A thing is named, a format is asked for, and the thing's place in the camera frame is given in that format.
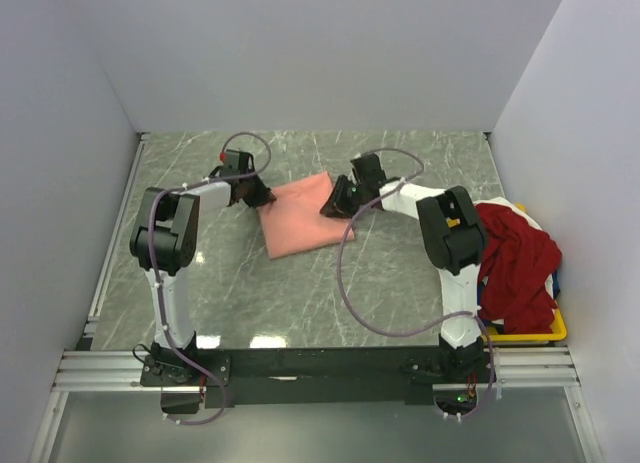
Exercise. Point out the red t shirt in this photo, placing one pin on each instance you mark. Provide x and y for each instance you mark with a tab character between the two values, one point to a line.
515	267

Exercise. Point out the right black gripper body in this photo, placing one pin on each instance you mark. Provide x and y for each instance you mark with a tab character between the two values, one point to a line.
363	188

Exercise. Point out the pink t shirt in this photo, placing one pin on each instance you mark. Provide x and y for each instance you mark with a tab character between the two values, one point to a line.
293	223

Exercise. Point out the white t shirt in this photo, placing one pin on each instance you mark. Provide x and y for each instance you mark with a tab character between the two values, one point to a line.
518	209

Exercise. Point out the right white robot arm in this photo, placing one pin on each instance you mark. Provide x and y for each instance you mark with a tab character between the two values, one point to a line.
454	238

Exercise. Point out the yellow plastic bin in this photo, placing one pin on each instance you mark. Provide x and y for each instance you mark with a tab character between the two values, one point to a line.
520	335

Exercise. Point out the blue t shirt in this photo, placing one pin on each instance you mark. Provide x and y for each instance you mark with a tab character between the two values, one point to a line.
552	286

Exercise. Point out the black base beam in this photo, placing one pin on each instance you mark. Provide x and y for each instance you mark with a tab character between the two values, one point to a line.
240	377

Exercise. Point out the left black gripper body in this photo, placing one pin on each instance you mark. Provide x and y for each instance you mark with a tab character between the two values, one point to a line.
251	169

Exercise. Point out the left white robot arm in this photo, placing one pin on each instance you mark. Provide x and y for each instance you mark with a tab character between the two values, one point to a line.
164	243

